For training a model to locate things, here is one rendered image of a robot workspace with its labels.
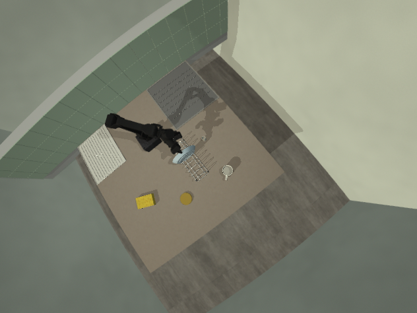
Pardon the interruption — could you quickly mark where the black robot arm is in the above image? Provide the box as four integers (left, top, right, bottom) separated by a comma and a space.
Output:
105, 113, 182, 142

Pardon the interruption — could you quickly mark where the beige ribbed draining mat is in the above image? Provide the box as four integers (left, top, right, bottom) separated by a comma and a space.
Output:
78, 124, 126, 185

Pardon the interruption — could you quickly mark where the yellow sponge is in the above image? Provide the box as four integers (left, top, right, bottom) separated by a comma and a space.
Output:
136, 193, 156, 209

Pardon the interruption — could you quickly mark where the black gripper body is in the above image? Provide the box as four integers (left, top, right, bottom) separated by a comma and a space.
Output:
163, 139, 181, 155

